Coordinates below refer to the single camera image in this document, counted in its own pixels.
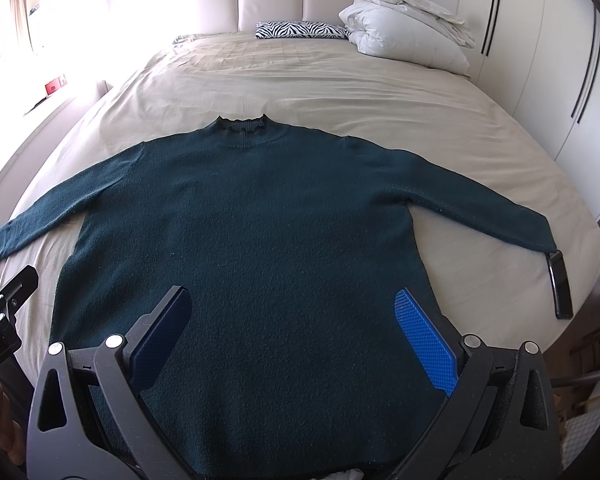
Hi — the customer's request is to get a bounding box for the dark teal knit sweater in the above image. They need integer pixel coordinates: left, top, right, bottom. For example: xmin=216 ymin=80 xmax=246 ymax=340
xmin=0 ymin=117 xmax=557 ymax=479

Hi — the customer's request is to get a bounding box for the person's left hand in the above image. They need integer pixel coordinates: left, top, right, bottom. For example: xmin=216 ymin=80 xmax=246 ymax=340
xmin=0 ymin=382 xmax=26 ymax=466

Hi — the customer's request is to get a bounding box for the black phone on bed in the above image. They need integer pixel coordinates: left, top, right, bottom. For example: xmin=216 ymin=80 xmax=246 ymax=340
xmin=546 ymin=249 xmax=573 ymax=320

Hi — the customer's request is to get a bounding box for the beige bed with sheet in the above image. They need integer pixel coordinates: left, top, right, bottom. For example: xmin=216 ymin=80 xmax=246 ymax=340
xmin=0 ymin=29 xmax=600 ymax=480

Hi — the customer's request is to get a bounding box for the red box on shelf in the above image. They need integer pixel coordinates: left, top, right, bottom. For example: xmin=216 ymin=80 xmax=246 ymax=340
xmin=45 ymin=75 xmax=67 ymax=96

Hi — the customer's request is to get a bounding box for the white built-in wardrobe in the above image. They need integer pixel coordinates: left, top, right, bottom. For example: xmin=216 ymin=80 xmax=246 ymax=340
xmin=458 ymin=0 xmax=600 ymax=225

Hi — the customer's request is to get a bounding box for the white folded duvet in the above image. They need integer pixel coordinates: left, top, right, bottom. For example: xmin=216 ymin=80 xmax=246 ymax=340
xmin=339 ymin=0 xmax=475 ymax=76

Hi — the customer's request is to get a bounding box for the zebra print pillow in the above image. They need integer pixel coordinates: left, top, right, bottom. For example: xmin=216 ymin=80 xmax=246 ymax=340
xmin=254 ymin=21 xmax=349 ymax=40

